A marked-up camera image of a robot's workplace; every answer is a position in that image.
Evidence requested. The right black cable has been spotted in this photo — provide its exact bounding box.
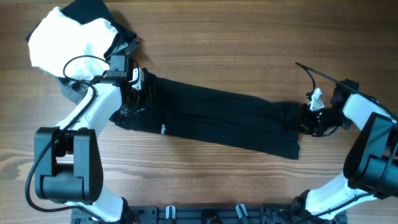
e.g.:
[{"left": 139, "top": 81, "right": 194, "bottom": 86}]
[{"left": 294, "top": 62, "right": 398, "bottom": 119}]

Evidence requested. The white folded cloth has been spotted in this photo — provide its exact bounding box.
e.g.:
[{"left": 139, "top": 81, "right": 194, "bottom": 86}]
[{"left": 28, "top": 7, "right": 118, "bottom": 80}]

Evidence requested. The grey folded garment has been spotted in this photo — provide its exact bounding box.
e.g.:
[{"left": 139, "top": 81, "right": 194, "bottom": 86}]
[{"left": 56, "top": 39, "right": 139, "bottom": 105}]

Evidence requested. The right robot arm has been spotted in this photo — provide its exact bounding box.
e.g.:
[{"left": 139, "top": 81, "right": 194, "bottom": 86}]
[{"left": 289, "top": 79, "right": 397, "bottom": 223}]

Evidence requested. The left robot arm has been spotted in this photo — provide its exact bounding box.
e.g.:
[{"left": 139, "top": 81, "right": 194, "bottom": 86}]
[{"left": 25, "top": 55, "right": 144, "bottom": 223}]

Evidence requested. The black polo shirt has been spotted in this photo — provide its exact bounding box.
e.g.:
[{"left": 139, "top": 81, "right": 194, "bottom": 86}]
[{"left": 110, "top": 69, "right": 300, "bottom": 159}]

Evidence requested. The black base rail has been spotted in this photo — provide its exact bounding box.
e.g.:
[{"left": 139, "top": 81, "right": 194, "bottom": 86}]
[{"left": 70, "top": 203, "right": 348, "bottom": 224}]

